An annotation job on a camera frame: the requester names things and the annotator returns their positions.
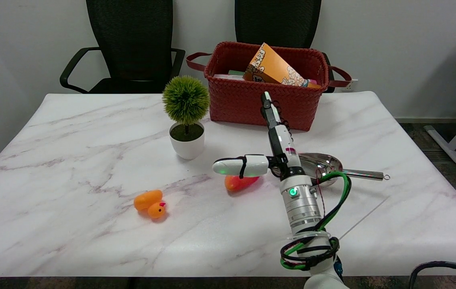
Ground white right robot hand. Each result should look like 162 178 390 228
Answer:
212 91 305 180

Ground green ball plant white pot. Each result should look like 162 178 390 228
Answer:
162 75 211 160

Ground shiny metal scoop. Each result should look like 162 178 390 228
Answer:
297 153 390 187

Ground red woven basket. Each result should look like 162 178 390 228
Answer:
186 41 352 132

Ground red orange toy mango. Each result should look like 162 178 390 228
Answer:
224 174 261 192

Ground orange popcorn box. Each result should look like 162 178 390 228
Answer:
243 43 322 89

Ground black mesh office chair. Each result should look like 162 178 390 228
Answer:
235 0 335 94

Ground orange rubber duck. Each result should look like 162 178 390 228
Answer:
134 190 167 220

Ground black office chair with armrests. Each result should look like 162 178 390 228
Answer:
60 0 186 94

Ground thin white cable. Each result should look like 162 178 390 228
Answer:
338 197 389 240

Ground white desk leg frame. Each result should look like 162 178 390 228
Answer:
425 104 456 180

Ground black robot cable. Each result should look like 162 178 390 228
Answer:
409 261 456 289

